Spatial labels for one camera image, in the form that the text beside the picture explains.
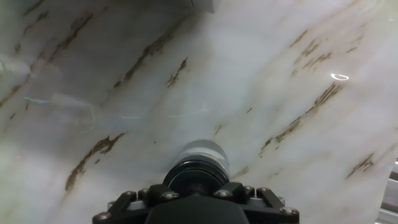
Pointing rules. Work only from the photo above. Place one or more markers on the white marble pattern board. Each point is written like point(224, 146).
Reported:
point(217, 77)

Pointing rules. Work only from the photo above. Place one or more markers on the small clear glass jar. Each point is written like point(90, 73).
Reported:
point(202, 151)

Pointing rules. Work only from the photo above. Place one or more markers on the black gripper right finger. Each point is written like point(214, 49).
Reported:
point(239, 192)

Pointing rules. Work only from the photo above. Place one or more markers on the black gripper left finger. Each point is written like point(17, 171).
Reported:
point(155, 193)

